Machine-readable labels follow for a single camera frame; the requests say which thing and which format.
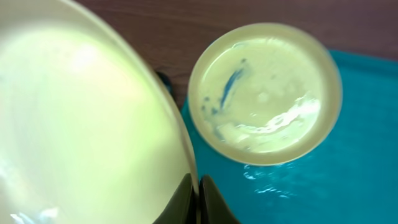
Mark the yellow plate with stain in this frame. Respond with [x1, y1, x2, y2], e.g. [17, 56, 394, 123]
[1, 0, 199, 223]

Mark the yellow plate at back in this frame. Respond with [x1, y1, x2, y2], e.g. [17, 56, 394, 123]
[188, 23, 343, 166]

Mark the large teal serving tray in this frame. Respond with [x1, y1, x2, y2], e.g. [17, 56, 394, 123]
[182, 50, 397, 224]

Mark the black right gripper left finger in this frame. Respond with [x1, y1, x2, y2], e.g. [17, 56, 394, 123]
[154, 174, 197, 224]

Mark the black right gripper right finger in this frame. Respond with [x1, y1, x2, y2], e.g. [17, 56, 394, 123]
[199, 175, 240, 224]

